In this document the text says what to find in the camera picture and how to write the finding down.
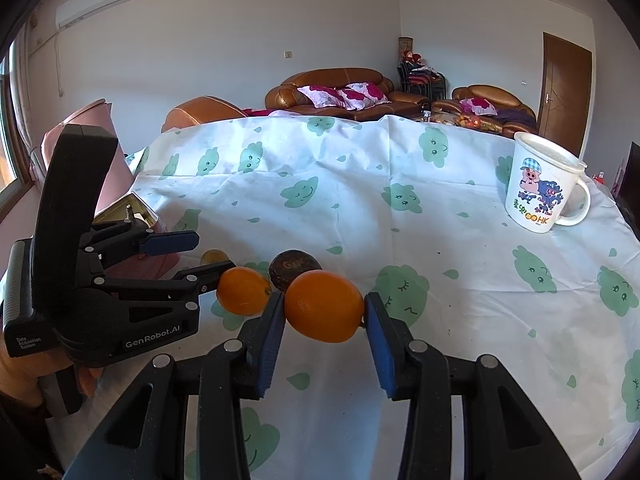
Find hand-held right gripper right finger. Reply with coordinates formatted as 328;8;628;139
364;291;583;480

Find small orange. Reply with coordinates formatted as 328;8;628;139
216;266;274;317

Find black flat television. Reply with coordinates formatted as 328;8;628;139
614;141;640;242

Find white wall air conditioner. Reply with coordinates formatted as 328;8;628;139
55;0;135;31

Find large orange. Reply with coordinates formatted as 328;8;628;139
284;270;365;344

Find brown wooden door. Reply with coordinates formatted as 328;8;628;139
536;32;595;159

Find pink floral pillow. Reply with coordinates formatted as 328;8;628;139
297;85;346;109
459;97;499;116
340;82;391;111

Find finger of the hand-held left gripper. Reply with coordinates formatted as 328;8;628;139
81;219;201;269
94;259;237;309

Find cluttered coffee table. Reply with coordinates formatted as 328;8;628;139
424;110;504;136

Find white cartoon print mug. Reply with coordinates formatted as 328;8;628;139
504;131;592;234

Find person's left hand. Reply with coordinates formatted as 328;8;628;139
0;344;103;404

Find long brown leather sofa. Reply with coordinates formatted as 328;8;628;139
264;67;434;122

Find pink metal tin box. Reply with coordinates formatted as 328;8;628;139
92;191;182;283

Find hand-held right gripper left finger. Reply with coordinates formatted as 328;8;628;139
62;290;286;480

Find stacked dark chairs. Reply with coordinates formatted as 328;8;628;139
397;59;446;101

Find brown leather armchair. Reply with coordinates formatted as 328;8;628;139
161;96;249;134

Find window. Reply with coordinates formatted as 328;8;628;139
0;35;31;197

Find pink electric kettle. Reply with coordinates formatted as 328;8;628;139
40;99;135;221

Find dark passion fruit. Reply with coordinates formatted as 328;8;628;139
268;249;324;293

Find short brown leather sofa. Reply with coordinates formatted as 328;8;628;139
432;84;539;139

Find white green-patterned tablecloth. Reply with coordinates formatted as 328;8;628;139
47;115;640;480

